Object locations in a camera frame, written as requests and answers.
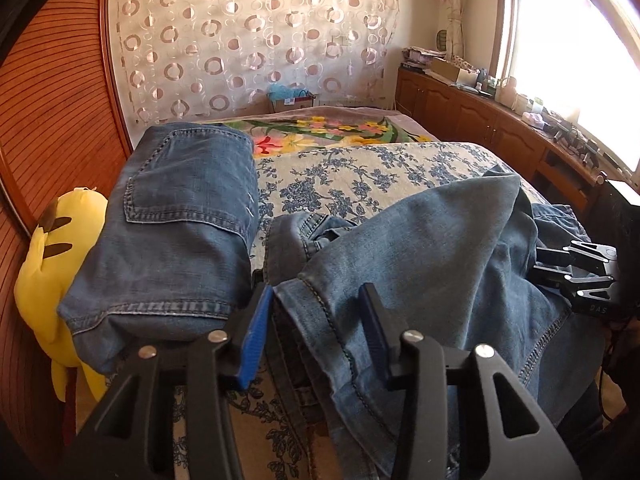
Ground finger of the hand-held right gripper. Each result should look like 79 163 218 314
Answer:
535 241 617 276
529 266 615 306

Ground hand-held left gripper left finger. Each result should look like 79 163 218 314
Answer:
60 282 275 480

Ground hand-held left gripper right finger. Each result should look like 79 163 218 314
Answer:
361 282 583 480

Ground light blue jeans pants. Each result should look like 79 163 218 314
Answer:
262 162 608 480

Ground dark blue jeans pants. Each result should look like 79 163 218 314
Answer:
57 122 261 376

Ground blue floral bedsheet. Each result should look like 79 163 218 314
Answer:
172 141 546 480

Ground wooden cabinet row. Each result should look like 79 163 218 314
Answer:
395 65 608 221

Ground beige plastic jug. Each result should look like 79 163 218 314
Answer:
497 76 518 108

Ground wooden framed window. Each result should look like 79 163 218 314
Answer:
492 0 640 176

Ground pink floral blanket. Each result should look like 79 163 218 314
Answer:
200 110 436 161

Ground yellow plush toy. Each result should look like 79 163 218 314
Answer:
14 186 110 403

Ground tan storage box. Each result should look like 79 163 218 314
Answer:
431 57 478 86

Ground labelled cardboard box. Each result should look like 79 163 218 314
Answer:
270 94 318 113

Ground stack of papers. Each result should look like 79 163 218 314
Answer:
400 46 446 71

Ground blue plastic bag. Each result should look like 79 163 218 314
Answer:
267 84 308 101

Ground beige window drape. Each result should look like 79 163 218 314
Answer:
432 0 468 61

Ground wooden louvered wardrobe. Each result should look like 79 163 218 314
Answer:
0 0 136 480

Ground circle-patterned sheer curtain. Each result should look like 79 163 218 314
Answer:
109 0 401 128

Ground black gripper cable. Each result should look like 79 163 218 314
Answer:
597 322 618 423

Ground black chargers and cables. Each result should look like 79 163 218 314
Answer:
550 120 608 166

